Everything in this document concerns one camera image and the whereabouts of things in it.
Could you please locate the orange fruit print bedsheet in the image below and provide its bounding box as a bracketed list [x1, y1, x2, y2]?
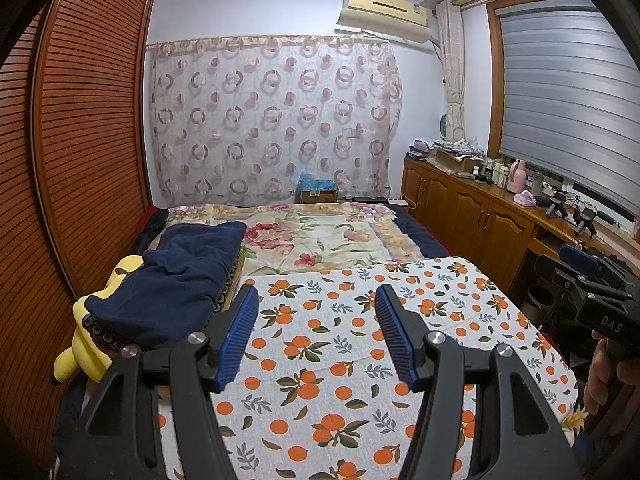
[155, 256, 578, 480]

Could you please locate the wooden window frame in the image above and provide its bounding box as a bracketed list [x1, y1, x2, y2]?
[486, 0, 640, 246]

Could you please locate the yellow plush toy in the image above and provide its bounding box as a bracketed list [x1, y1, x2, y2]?
[50, 255, 146, 386]

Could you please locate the wooden louvred wardrobe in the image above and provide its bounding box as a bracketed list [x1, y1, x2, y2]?
[0, 0, 157, 466]

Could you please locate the dark waste bin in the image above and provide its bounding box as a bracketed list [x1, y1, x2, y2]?
[520, 284, 558, 331]

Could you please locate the beige wall air conditioner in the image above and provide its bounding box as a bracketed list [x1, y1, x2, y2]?
[336, 0, 432, 43]

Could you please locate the grey window blind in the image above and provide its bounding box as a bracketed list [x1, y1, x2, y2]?
[497, 7, 640, 231]

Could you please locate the floral blanket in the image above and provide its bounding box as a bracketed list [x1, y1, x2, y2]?
[160, 202, 441, 277]

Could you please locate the wooden sideboard cabinet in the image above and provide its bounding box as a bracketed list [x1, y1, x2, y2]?
[401, 155, 640, 311]

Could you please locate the circle patterned sheer curtain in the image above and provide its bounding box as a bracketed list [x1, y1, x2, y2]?
[147, 34, 403, 200]

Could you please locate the brown cardboard box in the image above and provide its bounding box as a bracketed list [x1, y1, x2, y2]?
[296, 186, 340, 204]

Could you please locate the navy blue t-shirt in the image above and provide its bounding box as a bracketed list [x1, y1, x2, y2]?
[85, 221, 248, 351]

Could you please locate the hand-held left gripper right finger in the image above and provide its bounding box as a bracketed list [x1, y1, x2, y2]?
[374, 284, 583, 480]

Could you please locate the red bed cloth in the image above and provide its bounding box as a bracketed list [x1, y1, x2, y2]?
[131, 206, 156, 241]

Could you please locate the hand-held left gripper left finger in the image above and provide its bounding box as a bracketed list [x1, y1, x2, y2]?
[57, 284, 261, 480]

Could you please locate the beige tied curtain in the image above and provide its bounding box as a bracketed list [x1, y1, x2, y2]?
[434, 0, 468, 143]

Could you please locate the pink thermos bottle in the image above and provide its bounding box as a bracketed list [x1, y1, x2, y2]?
[507, 159, 527, 193]

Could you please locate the cluttered cardboard box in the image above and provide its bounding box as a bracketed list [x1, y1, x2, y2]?
[432, 147, 483, 175]

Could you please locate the blue plastic bag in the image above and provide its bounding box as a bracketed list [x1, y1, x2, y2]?
[298, 172, 335, 193]

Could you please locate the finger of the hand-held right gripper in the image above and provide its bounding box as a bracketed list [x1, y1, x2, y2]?
[534, 255, 586, 301]
[559, 244, 608, 272]

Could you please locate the person's right hand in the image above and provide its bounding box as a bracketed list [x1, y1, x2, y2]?
[582, 332, 621, 416]

